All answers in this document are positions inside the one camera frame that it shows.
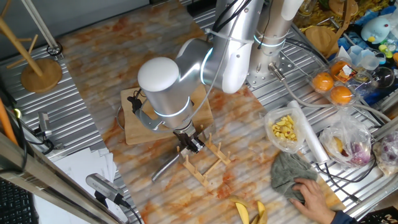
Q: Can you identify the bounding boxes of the black cable with plug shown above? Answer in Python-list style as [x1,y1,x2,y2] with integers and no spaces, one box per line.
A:
[315,157,377,205]

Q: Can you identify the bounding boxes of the clear plastic measuring cup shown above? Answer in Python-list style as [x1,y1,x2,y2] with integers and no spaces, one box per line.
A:
[348,45,386,71]

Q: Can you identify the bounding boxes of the gray green cloth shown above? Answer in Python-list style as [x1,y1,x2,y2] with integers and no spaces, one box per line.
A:
[270,151,318,203]

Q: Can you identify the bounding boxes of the black camera cable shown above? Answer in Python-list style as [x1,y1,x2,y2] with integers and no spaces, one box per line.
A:
[211,0,252,34]

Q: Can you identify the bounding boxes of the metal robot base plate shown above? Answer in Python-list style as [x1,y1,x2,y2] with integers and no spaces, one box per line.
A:
[245,46,295,88]

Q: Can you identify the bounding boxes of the clear glass bowl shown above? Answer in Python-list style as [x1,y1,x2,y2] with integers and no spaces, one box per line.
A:
[371,66,396,89]

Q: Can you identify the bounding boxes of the white paper sheets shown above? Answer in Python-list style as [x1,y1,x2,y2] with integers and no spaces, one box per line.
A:
[51,147,131,224]

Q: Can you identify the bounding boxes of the gray camera mount bracket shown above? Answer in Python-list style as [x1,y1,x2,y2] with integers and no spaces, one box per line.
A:
[134,107,164,131]

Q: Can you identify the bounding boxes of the black printed box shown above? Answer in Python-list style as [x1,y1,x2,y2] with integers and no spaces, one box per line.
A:
[357,213,398,224]

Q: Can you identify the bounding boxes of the orange pole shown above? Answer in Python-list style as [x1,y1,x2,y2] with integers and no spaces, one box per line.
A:
[0,98,18,146]

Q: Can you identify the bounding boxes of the white tripod leg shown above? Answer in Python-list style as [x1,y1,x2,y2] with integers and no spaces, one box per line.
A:
[20,0,65,57]

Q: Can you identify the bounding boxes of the glass jar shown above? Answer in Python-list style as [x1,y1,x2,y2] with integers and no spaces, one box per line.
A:
[298,0,315,16]

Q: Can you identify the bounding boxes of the black mesh panel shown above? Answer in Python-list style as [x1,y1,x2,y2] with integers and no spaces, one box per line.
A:
[0,179,40,224]

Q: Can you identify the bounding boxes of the clear bag of purple vegetables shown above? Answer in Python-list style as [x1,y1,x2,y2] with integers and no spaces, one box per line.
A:
[373,130,398,177]

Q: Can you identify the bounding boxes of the wooden stand with round base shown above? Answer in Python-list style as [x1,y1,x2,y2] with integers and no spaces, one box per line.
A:
[305,0,358,58]

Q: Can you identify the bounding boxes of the steel kitchen cleaver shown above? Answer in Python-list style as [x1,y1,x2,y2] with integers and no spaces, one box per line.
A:
[151,123,217,183]

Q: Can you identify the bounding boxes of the person's bare hand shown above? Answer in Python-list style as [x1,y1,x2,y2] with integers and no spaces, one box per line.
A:
[289,177,337,224]

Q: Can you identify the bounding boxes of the bag of mixed fruit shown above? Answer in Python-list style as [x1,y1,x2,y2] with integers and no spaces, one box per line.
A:
[319,116,373,169]

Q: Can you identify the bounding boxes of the oranges in plastic bag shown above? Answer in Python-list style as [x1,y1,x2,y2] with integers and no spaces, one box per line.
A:
[307,57,376,108]

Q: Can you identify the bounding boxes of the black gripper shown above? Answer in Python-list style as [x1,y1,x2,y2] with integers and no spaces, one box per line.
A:
[173,126,206,156]

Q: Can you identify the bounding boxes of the wooden cutting board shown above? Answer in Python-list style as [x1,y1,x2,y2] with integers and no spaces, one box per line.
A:
[115,83,215,146]

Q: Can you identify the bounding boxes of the marble pattern table mat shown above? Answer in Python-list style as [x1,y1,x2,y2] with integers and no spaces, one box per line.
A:
[57,0,346,224]

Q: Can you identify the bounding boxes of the clear bag of potato cubes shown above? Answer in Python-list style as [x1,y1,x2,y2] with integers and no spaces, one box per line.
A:
[263,107,307,154]

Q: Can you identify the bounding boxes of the wooden mug tree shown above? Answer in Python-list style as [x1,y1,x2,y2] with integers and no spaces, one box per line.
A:
[0,0,63,93]

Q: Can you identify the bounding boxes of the round wooden disc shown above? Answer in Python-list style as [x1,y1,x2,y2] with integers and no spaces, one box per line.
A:
[328,0,359,17]

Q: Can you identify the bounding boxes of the wooden dish rack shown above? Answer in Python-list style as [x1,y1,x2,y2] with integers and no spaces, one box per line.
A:
[176,133,233,187]

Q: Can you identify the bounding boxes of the black clamp tool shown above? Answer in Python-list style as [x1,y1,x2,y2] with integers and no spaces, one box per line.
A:
[33,111,65,156]

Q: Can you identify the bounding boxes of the yellow banana peel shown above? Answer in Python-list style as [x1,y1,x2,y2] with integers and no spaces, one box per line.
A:
[228,195,269,224]

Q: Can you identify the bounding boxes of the gray robot power cable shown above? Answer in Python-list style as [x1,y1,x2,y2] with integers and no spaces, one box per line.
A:
[267,62,392,124]

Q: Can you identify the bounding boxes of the orange fruit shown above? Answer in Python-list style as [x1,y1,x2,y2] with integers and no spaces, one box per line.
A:
[330,60,352,82]
[312,72,335,93]
[330,85,353,105]

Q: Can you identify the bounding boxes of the small yellow green toy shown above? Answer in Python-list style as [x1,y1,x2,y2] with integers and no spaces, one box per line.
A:
[377,40,396,60]

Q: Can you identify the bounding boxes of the silver depth camera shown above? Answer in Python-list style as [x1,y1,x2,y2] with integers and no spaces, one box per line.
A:
[85,173,143,224]

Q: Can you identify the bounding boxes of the white plastic wrap roll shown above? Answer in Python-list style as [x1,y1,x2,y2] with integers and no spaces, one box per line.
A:
[286,100,330,165]

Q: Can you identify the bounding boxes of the light blue plush toy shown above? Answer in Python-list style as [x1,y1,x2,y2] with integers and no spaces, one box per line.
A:
[360,16,392,44]

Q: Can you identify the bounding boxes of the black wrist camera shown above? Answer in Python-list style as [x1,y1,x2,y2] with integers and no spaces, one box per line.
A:
[127,89,144,113]

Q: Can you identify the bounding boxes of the metal frame beam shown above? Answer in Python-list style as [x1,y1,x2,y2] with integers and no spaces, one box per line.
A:
[0,132,122,224]

